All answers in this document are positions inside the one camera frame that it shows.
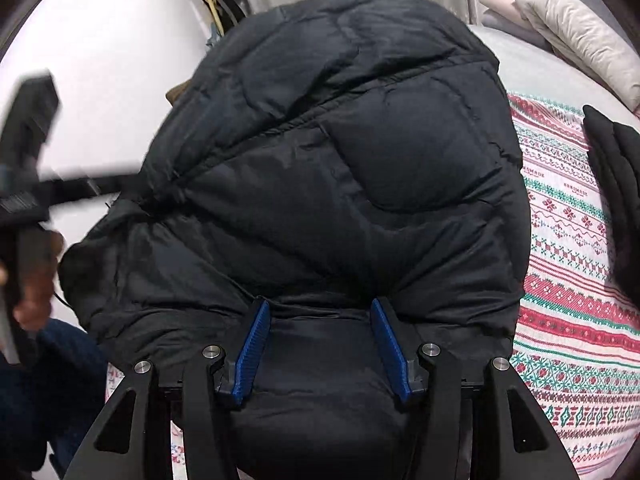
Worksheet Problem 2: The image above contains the black quilted puffer jacket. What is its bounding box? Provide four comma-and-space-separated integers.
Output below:
58, 0, 530, 479

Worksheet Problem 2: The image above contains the dark blue sleeve forearm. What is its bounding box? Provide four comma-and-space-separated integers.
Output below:
1, 318, 107, 479

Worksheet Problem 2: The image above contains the person's left hand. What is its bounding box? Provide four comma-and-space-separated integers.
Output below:
8, 230, 65, 332

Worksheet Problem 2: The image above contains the brown folded coat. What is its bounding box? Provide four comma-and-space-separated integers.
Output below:
166, 79, 191, 106

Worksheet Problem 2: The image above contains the red green patterned blanket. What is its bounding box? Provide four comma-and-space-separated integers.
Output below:
91, 89, 639, 479

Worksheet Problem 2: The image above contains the black folded garment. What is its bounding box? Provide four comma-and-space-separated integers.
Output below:
582, 105, 640, 307

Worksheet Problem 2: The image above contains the grey bed sheet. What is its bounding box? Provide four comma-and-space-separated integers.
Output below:
469, 25, 639, 130

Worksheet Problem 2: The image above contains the cream quilted pillow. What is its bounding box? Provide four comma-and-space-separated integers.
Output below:
515, 0, 639, 114

